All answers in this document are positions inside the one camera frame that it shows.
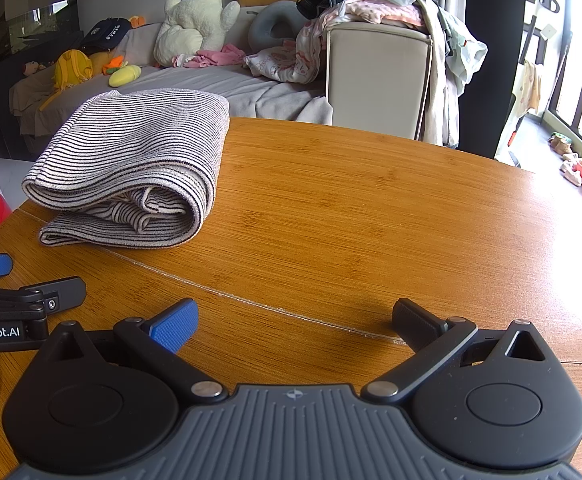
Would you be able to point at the grey sheet covered sofa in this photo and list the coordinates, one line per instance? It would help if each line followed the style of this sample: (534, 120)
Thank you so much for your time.
(196, 82)

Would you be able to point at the glass fish tank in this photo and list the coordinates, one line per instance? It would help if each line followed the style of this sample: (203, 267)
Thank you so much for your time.
(26, 15)

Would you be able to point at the striped knit garment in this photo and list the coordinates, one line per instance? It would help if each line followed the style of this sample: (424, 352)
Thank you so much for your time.
(141, 145)

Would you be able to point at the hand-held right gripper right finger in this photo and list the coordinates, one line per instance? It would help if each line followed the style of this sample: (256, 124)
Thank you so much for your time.
(418, 325)

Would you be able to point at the orange plush toy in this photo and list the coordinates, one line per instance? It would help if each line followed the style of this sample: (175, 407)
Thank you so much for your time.
(113, 64)

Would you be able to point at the grey neck pillow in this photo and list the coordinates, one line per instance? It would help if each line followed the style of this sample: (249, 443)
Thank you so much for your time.
(268, 25)

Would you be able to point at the pink garment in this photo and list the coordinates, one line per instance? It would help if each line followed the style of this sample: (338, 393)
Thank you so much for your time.
(216, 56)

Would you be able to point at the white floral blanket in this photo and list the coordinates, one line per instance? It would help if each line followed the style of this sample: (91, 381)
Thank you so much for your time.
(281, 62)

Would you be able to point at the yellow-green plush toy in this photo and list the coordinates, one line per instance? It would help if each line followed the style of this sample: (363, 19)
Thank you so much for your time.
(125, 75)

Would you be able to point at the white plush duck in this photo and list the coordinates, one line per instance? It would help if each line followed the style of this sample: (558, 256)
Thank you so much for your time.
(196, 15)

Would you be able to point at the cream hanging towel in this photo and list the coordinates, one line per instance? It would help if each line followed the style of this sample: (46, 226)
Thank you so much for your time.
(530, 87)

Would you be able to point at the small doll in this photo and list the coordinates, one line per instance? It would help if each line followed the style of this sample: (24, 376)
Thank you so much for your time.
(33, 67)

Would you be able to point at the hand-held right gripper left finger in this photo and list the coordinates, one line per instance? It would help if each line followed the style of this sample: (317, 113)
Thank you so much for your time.
(171, 325)

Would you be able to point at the yellow backpack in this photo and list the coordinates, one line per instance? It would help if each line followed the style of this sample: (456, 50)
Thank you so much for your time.
(71, 70)

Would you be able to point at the light blue garment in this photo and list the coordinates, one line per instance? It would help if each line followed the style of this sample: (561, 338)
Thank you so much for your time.
(466, 45)

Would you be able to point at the pink floral cloth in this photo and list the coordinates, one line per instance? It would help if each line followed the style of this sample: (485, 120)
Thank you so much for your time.
(386, 10)

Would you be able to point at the beige armchair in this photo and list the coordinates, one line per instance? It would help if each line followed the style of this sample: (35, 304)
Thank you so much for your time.
(376, 80)

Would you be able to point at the pink slippers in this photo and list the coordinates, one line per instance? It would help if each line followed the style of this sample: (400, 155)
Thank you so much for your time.
(572, 172)

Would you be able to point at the black cap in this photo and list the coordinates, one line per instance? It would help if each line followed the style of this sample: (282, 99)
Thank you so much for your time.
(103, 35)

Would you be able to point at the white standing appliance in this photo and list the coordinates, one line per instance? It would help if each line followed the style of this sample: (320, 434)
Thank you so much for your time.
(533, 35)

